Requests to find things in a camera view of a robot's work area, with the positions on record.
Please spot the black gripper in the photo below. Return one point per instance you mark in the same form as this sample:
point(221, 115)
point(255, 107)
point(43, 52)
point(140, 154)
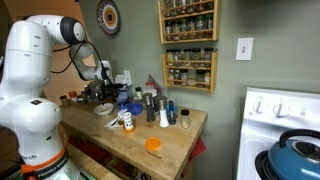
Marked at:
point(109, 90)

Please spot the white ceramic bowl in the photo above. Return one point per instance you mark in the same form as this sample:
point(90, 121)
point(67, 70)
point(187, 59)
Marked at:
point(103, 109)

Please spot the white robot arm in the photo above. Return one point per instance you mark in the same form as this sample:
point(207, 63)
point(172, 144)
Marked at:
point(34, 119)

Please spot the black lid small bottle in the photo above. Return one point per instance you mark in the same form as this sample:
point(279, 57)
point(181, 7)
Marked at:
point(138, 93)

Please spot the blue measuring cup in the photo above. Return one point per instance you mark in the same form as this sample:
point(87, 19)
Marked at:
point(133, 108)

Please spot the white measuring spoons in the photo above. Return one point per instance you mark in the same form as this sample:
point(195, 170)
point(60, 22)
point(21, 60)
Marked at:
point(113, 123)

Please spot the plastic zip bag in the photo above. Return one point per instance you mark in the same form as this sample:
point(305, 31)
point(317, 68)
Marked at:
point(155, 84)

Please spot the dark pepper grinder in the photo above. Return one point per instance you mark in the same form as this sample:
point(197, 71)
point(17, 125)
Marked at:
point(149, 107)

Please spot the wooden butcher block cart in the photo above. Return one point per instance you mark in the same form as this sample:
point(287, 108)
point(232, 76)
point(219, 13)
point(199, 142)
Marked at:
point(166, 163)

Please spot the orange plastic lid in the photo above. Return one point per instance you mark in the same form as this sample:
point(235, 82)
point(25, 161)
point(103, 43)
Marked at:
point(152, 143)

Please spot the small black lid jar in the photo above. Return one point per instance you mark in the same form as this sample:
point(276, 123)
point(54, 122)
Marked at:
point(185, 122)

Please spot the lower wooden spice rack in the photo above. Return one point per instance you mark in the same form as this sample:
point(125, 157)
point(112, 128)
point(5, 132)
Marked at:
point(190, 68)

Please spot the wooden spice rack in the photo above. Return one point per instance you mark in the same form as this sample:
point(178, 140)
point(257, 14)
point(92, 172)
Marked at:
point(185, 21)
point(190, 68)

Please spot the upper wooden spice rack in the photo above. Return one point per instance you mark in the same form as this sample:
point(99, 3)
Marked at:
point(185, 21)

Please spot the white electric stove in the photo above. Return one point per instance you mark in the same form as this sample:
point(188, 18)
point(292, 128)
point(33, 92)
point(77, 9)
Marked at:
point(267, 114)

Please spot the blue tea kettle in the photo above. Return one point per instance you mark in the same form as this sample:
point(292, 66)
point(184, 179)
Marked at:
point(290, 159)

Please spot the white wall outlet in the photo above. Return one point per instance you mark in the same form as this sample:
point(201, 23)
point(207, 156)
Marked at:
point(127, 77)

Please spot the decorative wall plate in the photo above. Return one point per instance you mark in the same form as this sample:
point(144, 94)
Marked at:
point(108, 17)

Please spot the white wall switch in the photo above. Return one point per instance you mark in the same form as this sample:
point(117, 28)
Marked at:
point(244, 49)

